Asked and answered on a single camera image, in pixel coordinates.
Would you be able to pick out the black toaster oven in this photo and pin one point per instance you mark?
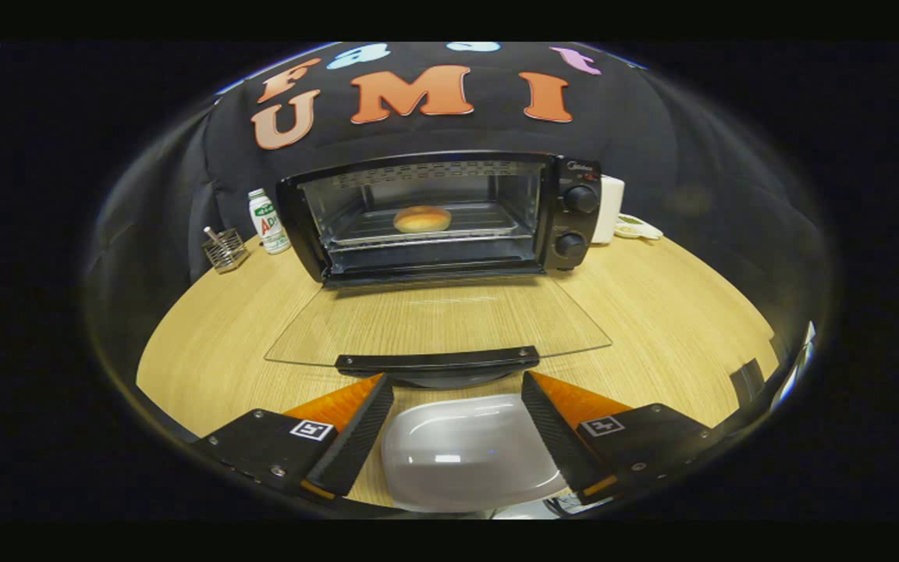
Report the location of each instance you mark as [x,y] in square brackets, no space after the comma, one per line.
[584,222]

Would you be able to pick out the glazed brown donut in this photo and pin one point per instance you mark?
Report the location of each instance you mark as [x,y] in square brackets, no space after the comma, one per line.
[422,220]

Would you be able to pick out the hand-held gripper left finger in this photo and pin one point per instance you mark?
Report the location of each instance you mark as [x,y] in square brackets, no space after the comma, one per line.
[360,433]

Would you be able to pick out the white bottle green cap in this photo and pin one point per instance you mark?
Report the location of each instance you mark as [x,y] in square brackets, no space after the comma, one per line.
[268,226]

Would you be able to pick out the small white dish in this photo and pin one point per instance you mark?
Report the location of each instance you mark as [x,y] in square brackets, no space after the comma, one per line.
[638,231]

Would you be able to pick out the white plate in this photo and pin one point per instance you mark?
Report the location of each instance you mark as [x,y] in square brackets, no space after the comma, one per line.
[457,453]

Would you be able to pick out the white boxy appliance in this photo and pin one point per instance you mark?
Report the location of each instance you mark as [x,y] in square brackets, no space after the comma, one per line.
[612,207]

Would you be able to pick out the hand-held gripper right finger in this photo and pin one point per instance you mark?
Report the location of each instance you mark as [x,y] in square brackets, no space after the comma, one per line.
[555,433]

